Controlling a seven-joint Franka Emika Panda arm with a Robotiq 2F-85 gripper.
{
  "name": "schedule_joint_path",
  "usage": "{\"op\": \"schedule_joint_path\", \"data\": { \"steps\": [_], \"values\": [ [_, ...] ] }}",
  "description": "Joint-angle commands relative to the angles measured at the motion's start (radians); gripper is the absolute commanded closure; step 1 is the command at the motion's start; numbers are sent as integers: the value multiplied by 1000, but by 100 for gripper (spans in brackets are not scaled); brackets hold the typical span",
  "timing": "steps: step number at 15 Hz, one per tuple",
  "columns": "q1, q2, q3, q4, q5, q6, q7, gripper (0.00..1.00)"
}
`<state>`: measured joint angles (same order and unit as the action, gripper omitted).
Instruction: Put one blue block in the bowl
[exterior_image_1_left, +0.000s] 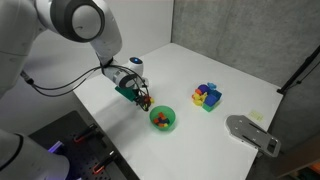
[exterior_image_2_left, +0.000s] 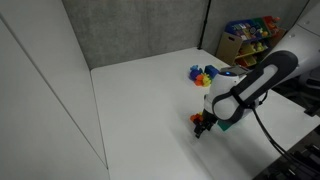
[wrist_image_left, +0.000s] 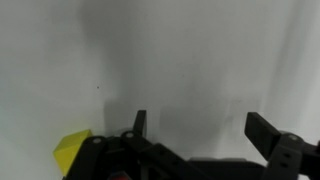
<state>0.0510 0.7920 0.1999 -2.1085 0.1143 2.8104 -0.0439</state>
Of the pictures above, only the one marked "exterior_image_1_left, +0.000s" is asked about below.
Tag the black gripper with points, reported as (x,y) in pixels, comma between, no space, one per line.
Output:
(140,94)

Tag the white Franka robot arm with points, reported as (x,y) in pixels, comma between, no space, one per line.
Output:
(83,20)

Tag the small orange block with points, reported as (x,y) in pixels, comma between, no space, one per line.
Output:
(161,115)
(155,121)
(147,98)

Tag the green plastic bowl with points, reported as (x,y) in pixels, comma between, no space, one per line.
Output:
(168,128)

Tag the yellow toy piece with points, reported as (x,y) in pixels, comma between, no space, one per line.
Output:
(198,99)

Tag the orange toy piece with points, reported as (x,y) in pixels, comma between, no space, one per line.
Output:
(199,91)

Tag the dark blue toy piece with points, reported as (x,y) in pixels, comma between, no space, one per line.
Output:
(203,88)

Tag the red and black clamp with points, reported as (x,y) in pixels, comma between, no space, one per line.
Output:
(104,162)
(85,132)

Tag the light blue toy piece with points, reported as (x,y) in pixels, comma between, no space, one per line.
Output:
(211,85)

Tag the black perforated base board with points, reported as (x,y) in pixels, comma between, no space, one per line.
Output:
(83,153)

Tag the purple glowing light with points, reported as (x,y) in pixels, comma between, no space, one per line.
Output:
(55,147)

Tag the silver metal mounting plate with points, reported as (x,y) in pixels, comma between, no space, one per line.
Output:
(251,133)

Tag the yellow sticky note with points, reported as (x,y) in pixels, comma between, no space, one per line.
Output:
(256,115)

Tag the black tripod stand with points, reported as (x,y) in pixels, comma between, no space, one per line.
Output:
(300,70)

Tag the brown wooden shelf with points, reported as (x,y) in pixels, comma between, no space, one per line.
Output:
(300,156)

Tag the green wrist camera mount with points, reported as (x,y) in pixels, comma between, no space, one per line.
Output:
(126,91)

